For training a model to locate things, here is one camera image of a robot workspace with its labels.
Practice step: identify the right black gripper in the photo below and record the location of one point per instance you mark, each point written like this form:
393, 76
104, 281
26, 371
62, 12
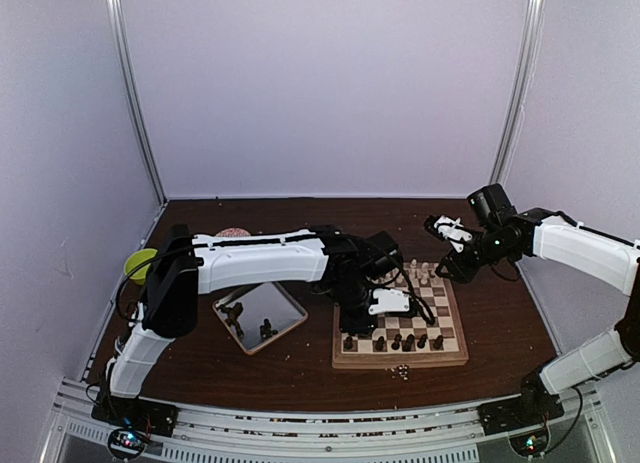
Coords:
462, 273

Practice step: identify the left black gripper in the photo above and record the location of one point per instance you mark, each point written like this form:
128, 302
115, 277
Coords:
349, 325

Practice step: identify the black chess piece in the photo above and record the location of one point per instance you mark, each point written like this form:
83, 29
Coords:
396, 342
438, 343
380, 344
409, 343

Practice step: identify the wooden chess board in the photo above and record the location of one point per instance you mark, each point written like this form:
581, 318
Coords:
438, 294

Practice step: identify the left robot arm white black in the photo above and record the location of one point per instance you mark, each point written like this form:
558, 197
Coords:
189, 266

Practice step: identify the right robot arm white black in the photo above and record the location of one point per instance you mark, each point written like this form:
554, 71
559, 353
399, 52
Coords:
585, 281

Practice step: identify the metal tray wooden rim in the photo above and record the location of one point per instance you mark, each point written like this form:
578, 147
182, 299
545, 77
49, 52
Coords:
258, 315

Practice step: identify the red patterned bowl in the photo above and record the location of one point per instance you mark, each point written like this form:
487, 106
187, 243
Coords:
233, 232

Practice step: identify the green bowl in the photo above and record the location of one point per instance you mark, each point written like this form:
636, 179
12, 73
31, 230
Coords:
137, 265

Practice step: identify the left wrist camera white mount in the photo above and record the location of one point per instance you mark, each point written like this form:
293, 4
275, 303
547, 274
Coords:
385, 300

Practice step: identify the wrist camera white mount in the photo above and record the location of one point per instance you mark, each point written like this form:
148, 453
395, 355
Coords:
449, 230
385, 300

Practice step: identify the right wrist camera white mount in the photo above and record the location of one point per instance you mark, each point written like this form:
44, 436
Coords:
449, 230

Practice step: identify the right aluminium frame post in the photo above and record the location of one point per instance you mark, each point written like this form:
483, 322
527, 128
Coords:
523, 77

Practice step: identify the aluminium frame post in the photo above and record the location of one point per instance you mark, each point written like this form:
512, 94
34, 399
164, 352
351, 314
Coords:
116, 17
523, 77

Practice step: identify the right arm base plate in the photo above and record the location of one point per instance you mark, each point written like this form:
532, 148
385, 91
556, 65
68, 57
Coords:
510, 415

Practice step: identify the aluminium front rail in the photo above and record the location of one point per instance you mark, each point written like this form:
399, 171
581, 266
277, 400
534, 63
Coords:
445, 433

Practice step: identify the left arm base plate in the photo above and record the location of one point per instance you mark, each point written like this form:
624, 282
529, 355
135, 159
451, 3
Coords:
144, 416

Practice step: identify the left aluminium frame post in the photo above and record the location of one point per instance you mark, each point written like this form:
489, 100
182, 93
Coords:
116, 17

